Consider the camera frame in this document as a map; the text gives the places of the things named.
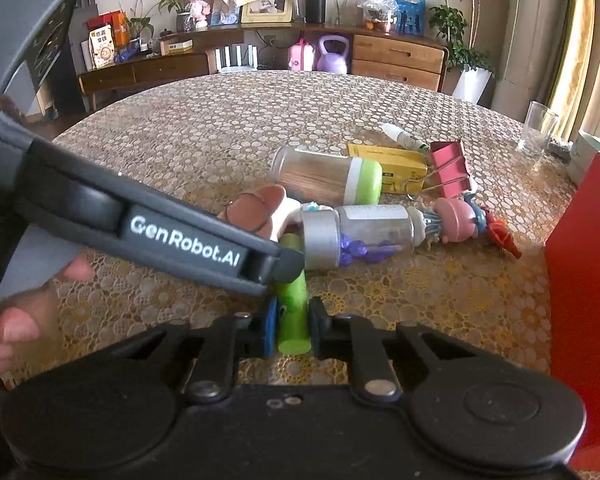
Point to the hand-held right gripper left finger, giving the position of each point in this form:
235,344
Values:
270,332

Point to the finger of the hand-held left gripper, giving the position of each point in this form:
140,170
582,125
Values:
280,265

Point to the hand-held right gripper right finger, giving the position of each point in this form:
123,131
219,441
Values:
316,332

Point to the green plastic tube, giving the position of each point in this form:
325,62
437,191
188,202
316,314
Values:
292,310

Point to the pink heart-shaped dish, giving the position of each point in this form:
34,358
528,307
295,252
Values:
250,210

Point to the clear bottle with silver cap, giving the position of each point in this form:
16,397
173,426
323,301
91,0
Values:
370,225

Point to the toothpick jar with green lid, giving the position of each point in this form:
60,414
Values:
320,175

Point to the yellow cardboard box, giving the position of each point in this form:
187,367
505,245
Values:
400,165

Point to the small white tube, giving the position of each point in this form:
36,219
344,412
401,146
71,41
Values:
400,135

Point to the pink pig toy figure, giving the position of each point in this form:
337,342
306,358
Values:
455,215

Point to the pink binder clip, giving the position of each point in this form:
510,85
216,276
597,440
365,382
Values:
452,170

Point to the red cardboard box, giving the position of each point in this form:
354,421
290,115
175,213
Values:
585,285

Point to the person's left hand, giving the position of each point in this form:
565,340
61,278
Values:
15,327

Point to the patterned lace tablecloth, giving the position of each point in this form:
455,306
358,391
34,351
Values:
180,135

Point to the snack box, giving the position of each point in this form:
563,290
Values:
101,47

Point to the small cardboard box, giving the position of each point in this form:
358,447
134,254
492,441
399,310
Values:
175,47

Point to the pink toy case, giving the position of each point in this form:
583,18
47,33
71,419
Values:
301,57

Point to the small orange toy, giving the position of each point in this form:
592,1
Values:
502,237

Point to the white router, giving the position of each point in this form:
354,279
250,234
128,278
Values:
237,60

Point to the purple kettlebell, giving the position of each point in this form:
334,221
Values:
334,57

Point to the small potted plant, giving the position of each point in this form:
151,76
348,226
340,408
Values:
177,7

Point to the pink doll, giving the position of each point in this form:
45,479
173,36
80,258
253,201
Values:
197,2

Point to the wooden sideboard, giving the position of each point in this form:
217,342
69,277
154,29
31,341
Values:
400,55

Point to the black speaker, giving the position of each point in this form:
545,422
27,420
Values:
315,7

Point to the potted tree in white planter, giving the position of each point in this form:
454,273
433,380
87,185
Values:
472,82

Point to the clear plastic bag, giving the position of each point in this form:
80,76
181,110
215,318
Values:
377,7

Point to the clear drinking glass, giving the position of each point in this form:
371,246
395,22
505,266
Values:
535,135

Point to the beige standing air conditioner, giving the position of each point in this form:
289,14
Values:
527,35

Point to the yellow curtain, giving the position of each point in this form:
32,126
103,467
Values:
577,50

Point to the picture frame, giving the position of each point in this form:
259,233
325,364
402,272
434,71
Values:
265,10

